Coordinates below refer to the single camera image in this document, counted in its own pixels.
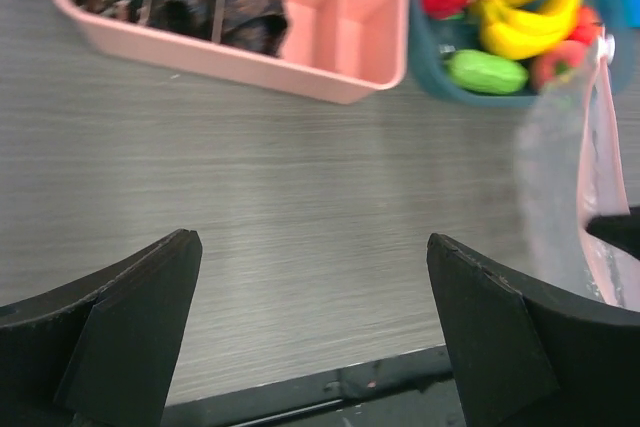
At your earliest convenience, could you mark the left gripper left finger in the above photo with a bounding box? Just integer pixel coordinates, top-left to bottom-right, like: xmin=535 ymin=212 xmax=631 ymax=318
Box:
xmin=1 ymin=229 xmax=202 ymax=426

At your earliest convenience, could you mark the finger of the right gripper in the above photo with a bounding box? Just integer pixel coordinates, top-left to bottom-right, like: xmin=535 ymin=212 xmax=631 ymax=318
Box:
xmin=586 ymin=205 xmax=640 ymax=260

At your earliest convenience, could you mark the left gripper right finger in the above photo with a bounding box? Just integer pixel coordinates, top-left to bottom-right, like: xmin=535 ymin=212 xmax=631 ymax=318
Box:
xmin=427 ymin=234 xmax=639 ymax=426

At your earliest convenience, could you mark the clear pink zip top bag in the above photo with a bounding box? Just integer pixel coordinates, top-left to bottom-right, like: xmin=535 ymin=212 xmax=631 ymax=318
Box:
xmin=514 ymin=35 xmax=639 ymax=311

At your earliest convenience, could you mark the yellow banana bunch toy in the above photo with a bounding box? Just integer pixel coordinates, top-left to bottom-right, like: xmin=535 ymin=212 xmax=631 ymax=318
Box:
xmin=472 ymin=0 xmax=583 ymax=60

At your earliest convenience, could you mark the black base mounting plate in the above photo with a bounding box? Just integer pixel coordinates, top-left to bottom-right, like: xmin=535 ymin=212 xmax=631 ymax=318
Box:
xmin=161 ymin=346 xmax=466 ymax=426

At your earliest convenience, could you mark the pink peach toy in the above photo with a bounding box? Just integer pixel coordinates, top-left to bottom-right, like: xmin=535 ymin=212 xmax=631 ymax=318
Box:
xmin=529 ymin=40 xmax=588 ymax=92

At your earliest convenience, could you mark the red strawberry toy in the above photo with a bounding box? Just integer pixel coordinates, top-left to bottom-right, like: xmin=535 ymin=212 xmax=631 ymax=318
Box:
xmin=568 ymin=5 xmax=604 ymax=45

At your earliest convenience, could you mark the green cucumber toy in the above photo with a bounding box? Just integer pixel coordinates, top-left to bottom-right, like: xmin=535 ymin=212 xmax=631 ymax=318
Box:
xmin=445 ymin=49 xmax=529 ymax=95

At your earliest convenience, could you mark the teal plastic fruit tray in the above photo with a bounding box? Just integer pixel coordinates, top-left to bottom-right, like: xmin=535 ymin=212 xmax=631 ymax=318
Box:
xmin=408 ymin=0 xmax=640 ymax=109

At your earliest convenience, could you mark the pink divided organizer box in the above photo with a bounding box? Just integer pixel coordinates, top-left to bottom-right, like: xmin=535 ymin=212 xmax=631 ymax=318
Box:
xmin=52 ymin=0 xmax=408 ymax=104

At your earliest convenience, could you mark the dark rolled sock right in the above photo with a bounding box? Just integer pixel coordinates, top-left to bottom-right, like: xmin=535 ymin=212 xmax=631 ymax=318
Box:
xmin=220 ymin=0 xmax=288 ymax=57

